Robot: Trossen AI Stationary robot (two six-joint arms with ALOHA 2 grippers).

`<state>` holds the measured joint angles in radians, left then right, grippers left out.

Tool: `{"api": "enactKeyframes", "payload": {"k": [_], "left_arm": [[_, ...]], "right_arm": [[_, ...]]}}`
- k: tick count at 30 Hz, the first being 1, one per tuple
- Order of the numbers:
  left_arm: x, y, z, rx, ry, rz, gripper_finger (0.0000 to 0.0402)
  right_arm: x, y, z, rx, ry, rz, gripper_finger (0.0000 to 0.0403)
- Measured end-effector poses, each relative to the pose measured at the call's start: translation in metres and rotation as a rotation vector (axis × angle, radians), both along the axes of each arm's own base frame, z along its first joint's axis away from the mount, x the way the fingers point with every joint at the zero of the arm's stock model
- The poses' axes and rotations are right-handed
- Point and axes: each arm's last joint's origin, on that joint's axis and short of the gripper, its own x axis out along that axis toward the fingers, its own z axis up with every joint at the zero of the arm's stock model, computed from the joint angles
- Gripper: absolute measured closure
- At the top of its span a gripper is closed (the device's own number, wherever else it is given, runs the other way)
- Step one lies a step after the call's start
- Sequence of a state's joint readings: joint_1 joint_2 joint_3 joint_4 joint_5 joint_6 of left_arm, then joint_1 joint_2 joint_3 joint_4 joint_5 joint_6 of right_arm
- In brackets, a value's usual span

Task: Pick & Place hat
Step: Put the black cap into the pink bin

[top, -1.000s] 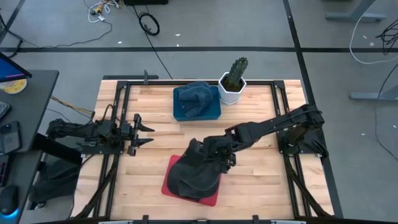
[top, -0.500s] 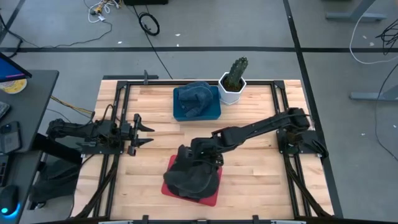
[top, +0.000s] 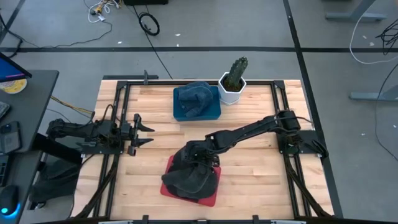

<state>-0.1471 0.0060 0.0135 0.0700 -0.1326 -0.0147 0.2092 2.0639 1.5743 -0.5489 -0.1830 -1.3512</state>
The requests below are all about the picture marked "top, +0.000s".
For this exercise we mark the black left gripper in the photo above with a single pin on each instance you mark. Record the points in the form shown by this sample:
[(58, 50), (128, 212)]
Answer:
[(129, 133)]

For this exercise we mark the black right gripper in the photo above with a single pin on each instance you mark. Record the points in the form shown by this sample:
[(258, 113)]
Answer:
[(196, 155)]

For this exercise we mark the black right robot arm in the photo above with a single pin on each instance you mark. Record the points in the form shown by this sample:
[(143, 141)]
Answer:
[(248, 129)]

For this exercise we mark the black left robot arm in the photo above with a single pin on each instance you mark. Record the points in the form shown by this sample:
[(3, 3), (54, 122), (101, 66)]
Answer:
[(81, 130)]

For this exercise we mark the red plastic bin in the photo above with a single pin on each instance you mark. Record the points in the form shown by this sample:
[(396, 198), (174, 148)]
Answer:
[(208, 201)]

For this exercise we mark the blue plastic bin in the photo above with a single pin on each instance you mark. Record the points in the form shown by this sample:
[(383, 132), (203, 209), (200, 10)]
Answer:
[(216, 109)]

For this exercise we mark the white hexagonal plant pot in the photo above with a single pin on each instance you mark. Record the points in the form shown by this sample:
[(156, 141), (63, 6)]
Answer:
[(230, 98)]

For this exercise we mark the black desk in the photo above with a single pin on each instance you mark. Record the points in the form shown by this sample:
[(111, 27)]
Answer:
[(34, 102)]

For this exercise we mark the black box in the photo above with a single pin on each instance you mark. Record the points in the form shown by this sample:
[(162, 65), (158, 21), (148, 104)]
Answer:
[(144, 2)]

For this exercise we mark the black smartphone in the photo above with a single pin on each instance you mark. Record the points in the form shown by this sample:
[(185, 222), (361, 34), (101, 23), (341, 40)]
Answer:
[(11, 137)]

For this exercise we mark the yellow round disc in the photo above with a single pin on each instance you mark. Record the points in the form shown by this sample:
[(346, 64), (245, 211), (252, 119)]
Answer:
[(15, 87)]

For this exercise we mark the computer monitor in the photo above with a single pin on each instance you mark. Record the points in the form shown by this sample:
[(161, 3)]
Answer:
[(9, 70)]

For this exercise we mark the black computer mouse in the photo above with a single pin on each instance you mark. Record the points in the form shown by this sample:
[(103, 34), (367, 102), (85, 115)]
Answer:
[(8, 199)]

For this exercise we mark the grey table foot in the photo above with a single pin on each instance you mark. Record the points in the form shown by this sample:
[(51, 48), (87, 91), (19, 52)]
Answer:
[(373, 96)]

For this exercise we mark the grey table leg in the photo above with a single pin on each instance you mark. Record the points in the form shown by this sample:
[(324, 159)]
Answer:
[(354, 16)]

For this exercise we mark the black aluminium rig frame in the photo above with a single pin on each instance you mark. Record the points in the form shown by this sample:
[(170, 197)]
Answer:
[(155, 82)]

